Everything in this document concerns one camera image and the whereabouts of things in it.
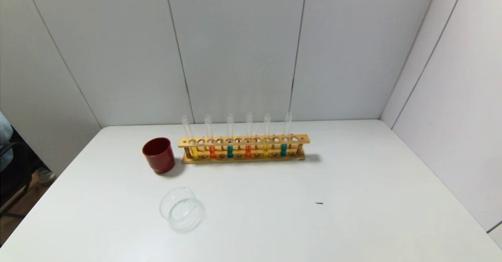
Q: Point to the test tube with red pigment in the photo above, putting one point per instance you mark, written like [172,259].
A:
[248,151]
[212,152]

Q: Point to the test tube with yellow pigment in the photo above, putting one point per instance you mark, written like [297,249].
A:
[194,152]
[266,151]

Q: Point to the wooden test tube rack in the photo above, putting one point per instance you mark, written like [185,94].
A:
[243,140]

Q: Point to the test tube with teal pigment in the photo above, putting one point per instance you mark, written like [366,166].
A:
[230,152]
[283,150]

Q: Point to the dark red cup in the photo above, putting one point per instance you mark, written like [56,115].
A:
[159,158]

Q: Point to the clear glass dish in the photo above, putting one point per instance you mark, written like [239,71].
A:
[180,211]

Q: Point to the grey shoe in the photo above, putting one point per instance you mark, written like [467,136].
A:
[46,176]

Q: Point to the light blue garment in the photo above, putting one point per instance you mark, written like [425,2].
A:
[3,136]

